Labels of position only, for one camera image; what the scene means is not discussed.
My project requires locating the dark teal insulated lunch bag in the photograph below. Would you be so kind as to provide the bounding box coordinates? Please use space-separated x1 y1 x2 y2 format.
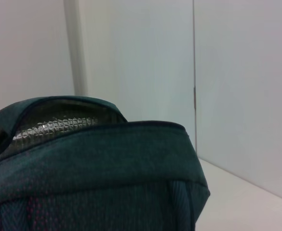
0 95 212 231

